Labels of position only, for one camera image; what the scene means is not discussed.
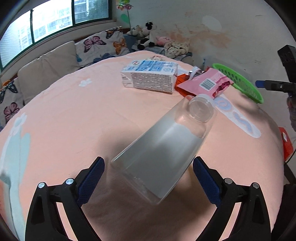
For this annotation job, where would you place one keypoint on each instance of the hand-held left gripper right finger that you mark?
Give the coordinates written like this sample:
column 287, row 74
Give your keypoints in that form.
column 205, row 179

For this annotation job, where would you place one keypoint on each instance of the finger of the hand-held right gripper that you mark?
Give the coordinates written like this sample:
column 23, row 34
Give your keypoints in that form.
column 289, row 62
column 275, row 85

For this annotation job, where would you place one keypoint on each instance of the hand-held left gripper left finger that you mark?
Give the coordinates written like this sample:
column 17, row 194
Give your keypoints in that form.
column 92, row 179

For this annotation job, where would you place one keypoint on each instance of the green plastic basket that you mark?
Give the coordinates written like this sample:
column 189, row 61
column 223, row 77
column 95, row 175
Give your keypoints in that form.
column 242, row 85

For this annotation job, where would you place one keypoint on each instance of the clear plastic bottle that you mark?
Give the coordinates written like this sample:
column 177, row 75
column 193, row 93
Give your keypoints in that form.
column 161, row 150

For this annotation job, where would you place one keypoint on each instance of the pink snack packet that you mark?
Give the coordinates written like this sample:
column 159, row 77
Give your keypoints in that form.
column 208, row 81

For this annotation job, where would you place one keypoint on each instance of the white plastic wrapper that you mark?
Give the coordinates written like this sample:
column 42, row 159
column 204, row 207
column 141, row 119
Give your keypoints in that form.
column 195, row 70

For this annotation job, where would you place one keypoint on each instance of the orange snack packet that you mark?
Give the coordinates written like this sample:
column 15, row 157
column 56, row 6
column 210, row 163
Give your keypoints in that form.
column 182, row 89

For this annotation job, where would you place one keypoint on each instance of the spotted cream plush toy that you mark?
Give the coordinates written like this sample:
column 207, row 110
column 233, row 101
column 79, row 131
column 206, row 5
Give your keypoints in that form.
column 177, row 48

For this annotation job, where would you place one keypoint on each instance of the butterfly print cushion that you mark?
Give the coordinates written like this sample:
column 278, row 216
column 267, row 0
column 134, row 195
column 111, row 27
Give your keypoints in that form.
column 101, row 46
column 9, row 102

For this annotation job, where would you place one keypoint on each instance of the white and blue milk carton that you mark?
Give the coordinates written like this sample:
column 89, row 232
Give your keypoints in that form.
column 150, row 78

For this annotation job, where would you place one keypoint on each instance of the pink plush toy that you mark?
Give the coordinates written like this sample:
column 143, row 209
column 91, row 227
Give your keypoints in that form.
column 164, row 41

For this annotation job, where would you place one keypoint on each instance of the beige cushion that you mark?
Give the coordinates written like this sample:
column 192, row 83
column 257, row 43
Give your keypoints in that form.
column 48, row 67

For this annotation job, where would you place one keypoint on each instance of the black and white cow plush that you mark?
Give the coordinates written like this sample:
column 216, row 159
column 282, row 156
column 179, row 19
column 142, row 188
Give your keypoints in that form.
column 148, row 34

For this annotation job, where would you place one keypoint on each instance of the dark blue sofa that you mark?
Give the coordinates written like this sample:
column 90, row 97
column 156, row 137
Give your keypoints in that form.
column 131, row 42

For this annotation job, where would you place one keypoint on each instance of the small black and white plush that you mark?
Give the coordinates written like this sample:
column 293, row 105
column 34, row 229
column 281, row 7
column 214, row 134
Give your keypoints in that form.
column 134, row 31

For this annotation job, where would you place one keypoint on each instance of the green framed window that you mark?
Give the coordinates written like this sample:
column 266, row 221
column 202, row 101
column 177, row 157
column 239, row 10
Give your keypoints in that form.
column 46, row 23

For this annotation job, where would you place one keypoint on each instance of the colourful pinwheel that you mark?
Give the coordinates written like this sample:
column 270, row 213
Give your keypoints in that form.
column 124, row 4

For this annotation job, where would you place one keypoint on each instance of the green wall sticker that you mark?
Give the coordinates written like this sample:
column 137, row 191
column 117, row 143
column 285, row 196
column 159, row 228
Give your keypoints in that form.
column 125, row 18

